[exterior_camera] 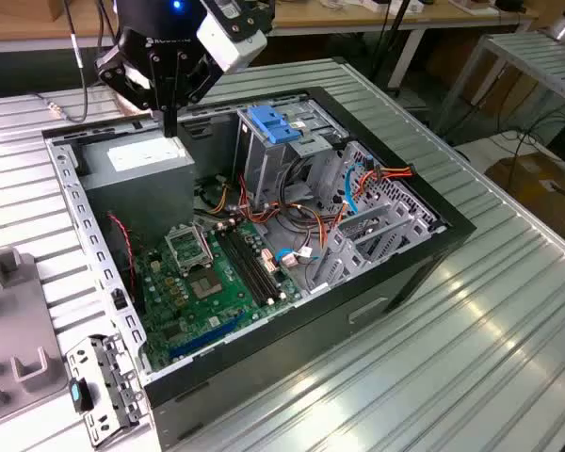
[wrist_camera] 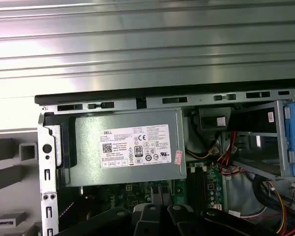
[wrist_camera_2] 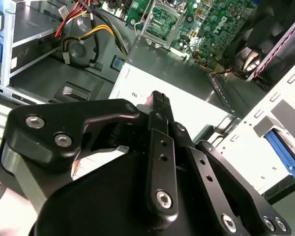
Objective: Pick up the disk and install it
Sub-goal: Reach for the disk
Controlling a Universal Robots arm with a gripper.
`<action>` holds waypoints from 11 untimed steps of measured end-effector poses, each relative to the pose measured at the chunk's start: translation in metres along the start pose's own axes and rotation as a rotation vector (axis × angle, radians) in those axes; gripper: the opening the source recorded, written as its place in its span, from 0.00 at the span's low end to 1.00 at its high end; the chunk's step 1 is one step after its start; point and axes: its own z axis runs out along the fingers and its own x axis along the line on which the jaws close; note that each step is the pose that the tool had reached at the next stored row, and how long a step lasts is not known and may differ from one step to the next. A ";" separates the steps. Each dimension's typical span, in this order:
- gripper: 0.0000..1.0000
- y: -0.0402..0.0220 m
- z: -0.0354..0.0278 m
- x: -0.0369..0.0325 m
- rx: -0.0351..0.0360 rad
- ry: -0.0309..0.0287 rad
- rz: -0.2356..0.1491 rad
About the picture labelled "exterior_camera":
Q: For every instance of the blue expansion slot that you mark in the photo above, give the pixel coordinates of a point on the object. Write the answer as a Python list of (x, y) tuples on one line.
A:
[(207, 336)]

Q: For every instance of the blue plastic drive latch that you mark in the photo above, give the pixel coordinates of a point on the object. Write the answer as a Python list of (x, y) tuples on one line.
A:
[(273, 124)]

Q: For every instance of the green motherboard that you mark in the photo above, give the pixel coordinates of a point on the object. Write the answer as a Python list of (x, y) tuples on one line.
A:
[(202, 311)]

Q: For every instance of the grey metal disk bay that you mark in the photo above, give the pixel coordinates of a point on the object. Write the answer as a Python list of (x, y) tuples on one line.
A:
[(343, 261)]

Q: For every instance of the metal slat side table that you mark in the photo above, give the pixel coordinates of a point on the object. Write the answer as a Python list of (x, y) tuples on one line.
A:
[(522, 54)]

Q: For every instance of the RAM slot black clips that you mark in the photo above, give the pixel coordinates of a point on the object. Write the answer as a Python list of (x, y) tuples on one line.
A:
[(240, 263), (253, 263)]

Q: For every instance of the grey power supply unit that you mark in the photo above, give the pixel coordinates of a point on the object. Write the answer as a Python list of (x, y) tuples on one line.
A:
[(136, 202)]

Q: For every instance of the large cardboard box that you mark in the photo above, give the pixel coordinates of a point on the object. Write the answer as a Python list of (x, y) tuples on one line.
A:
[(532, 193)]

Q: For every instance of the RAM slot white clips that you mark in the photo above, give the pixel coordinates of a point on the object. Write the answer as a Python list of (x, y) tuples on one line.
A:
[(246, 263), (259, 263)]

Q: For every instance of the CPU socket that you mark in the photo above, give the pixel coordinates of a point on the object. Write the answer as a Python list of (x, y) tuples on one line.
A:
[(207, 286)]

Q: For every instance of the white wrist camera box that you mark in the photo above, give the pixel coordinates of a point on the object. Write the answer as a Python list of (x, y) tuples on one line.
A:
[(226, 42)]

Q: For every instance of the grey metal drive cage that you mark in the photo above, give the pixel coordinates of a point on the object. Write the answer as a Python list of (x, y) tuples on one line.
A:
[(259, 160)]

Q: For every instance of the grey metal slot bracket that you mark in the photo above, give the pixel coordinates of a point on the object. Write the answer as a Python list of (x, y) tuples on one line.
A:
[(115, 372)]

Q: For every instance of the black open PC case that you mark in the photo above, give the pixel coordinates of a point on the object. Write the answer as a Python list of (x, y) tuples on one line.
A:
[(311, 339)]

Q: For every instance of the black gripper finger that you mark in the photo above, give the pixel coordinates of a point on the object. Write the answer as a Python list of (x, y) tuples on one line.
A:
[(122, 75), (200, 75)]

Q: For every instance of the thin metal locking lever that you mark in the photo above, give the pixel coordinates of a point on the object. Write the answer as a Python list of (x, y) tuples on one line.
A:
[(204, 242)]

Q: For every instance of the grey parts rack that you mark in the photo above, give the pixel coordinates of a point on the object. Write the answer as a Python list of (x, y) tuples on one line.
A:
[(19, 325)]

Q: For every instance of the small brown box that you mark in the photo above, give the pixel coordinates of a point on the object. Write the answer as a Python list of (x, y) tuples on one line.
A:
[(59, 9)]

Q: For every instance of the blue black bracket latch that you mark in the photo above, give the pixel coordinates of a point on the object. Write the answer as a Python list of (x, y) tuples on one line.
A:
[(77, 394)]

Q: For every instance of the wooden desk white frame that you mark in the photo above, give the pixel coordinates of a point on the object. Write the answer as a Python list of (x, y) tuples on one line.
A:
[(358, 19)]

